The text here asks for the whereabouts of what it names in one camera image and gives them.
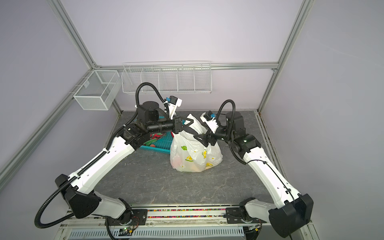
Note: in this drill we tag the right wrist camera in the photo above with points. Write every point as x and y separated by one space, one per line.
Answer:
210 119

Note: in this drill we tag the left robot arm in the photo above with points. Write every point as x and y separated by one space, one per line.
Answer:
154 114

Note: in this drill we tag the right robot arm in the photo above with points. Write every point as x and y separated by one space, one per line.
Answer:
290 209

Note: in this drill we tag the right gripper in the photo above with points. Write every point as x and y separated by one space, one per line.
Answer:
205 140

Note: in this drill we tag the white wire shelf basket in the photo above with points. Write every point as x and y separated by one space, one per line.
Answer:
169 77

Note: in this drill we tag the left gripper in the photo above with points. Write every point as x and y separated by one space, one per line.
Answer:
178 126

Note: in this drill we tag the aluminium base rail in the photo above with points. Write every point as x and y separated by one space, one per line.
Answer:
171 222

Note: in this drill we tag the white mesh box basket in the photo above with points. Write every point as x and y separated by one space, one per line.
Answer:
99 90

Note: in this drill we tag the teal plastic basket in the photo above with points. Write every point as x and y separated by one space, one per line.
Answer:
163 145

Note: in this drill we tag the white plastic bag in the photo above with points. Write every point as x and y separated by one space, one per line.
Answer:
189 155

